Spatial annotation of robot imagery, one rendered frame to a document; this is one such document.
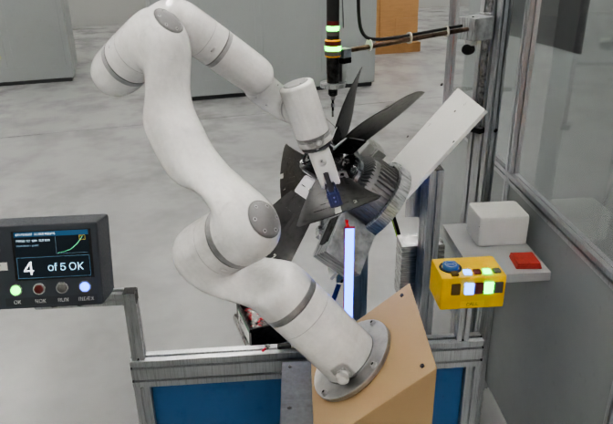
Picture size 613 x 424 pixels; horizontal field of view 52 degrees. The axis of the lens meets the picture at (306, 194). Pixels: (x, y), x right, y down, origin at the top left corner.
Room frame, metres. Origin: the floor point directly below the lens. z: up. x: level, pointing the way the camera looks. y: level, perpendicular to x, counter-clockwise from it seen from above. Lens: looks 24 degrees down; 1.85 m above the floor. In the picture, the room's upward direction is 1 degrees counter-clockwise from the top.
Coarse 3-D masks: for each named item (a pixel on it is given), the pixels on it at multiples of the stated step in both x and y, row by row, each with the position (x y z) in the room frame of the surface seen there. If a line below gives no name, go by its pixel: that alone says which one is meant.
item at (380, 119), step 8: (408, 96) 1.63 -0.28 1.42; (416, 96) 1.70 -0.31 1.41; (392, 104) 1.56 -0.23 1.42; (400, 104) 1.68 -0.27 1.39; (408, 104) 1.72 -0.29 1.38; (384, 112) 1.66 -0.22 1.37; (392, 112) 1.70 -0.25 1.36; (400, 112) 1.74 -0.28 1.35; (368, 120) 1.64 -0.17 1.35; (376, 120) 1.69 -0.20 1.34; (384, 120) 1.72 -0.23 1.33; (392, 120) 1.75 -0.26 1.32; (360, 128) 1.68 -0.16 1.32; (368, 128) 1.71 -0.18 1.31; (376, 128) 1.73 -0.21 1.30; (352, 136) 1.71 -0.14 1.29; (360, 136) 1.73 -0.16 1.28; (368, 136) 1.75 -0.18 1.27
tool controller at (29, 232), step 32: (0, 224) 1.24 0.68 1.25; (32, 224) 1.23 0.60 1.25; (64, 224) 1.23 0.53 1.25; (96, 224) 1.24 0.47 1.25; (0, 256) 1.20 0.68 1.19; (32, 256) 1.21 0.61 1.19; (64, 256) 1.21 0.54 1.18; (96, 256) 1.22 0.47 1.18; (0, 288) 1.18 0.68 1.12; (32, 288) 1.19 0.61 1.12; (96, 288) 1.20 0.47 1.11
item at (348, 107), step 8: (360, 72) 2.01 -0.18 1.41; (352, 88) 1.95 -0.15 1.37; (352, 96) 1.99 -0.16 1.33; (344, 104) 1.90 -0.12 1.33; (352, 104) 2.02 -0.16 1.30; (344, 112) 1.91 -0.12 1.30; (352, 112) 2.05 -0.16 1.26; (344, 120) 1.92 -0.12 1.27; (344, 128) 1.92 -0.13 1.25; (344, 136) 1.92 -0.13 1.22
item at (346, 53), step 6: (348, 48) 1.69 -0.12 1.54; (342, 54) 1.68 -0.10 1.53; (348, 54) 1.69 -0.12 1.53; (342, 60) 1.67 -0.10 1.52; (348, 60) 1.68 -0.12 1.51; (342, 66) 1.67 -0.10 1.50; (342, 72) 1.67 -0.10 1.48; (342, 78) 1.67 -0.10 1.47; (324, 84) 1.65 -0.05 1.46; (330, 84) 1.65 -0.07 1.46; (336, 84) 1.65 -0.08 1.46; (342, 84) 1.65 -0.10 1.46
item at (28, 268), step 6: (18, 258) 1.20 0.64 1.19; (24, 258) 1.20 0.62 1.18; (30, 258) 1.21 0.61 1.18; (36, 258) 1.21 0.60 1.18; (18, 264) 1.20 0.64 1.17; (24, 264) 1.20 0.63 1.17; (30, 264) 1.20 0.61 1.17; (36, 264) 1.20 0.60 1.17; (18, 270) 1.20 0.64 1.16; (24, 270) 1.20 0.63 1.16; (30, 270) 1.20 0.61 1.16; (36, 270) 1.20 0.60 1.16; (18, 276) 1.19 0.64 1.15; (24, 276) 1.19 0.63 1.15; (30, 276) 1.19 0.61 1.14; (36, 276) 1.19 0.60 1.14
